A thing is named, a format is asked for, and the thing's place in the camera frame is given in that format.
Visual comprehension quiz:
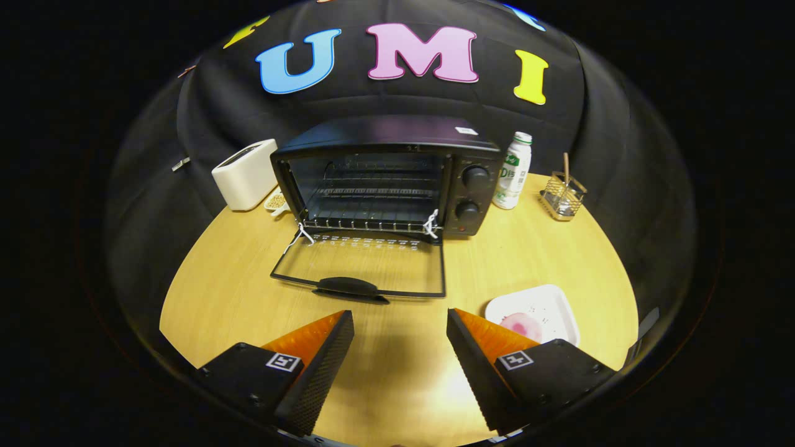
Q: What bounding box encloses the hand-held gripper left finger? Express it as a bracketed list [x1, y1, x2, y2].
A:
[196, 309, 356, 438]

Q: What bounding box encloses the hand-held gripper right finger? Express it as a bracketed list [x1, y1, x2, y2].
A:
[446, 307, 617, 436]

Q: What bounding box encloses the pink ham slice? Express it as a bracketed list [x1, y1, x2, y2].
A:
[500, 312, 544, 343]

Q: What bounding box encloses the white square plate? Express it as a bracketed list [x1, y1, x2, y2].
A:
[484, 284, 581, 347]

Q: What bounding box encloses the black toaster oven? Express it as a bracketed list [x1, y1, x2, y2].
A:
[269, 115, 505, 305]

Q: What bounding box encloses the cream pop-up toaster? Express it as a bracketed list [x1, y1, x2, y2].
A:
[211, 138, 279, 212]

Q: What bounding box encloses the white green-label bottle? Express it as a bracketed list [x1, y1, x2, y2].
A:
[493, 132, 533, 210]

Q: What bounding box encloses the wire oven rack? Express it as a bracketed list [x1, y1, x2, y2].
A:
[301, 180, 443, 235]

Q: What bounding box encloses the wire basket holder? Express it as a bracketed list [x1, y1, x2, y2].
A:
[539, 172, 588, 222]

